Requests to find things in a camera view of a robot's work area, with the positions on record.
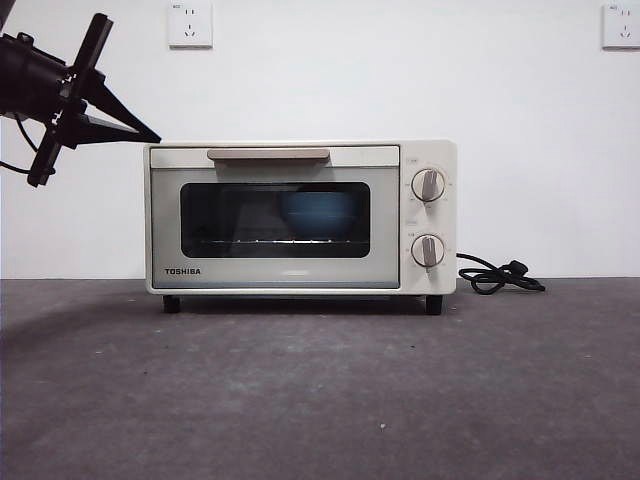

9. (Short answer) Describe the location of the glass oven door beige handle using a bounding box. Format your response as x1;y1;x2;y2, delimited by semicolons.
149;145;401;291

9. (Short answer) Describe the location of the blue ceramic bowl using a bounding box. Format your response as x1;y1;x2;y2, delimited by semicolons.
277;192;359;239

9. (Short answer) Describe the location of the cream toaster oven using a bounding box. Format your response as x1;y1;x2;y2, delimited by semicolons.
143;139;459;316

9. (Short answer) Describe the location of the beige oven knob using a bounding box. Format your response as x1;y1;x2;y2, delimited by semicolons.
411;168;449;204
411;233;447;269

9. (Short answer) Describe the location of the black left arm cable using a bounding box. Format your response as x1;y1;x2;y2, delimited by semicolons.
0;112;42;176

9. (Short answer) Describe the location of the white wall socket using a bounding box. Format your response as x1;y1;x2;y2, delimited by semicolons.
601;3;640;51
167;2;214;50

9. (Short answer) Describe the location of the metal wire oven rack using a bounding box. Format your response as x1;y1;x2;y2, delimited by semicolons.
198;238;354;247

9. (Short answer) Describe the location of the black power cable with plug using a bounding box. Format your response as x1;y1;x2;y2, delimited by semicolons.
455;252;546;295

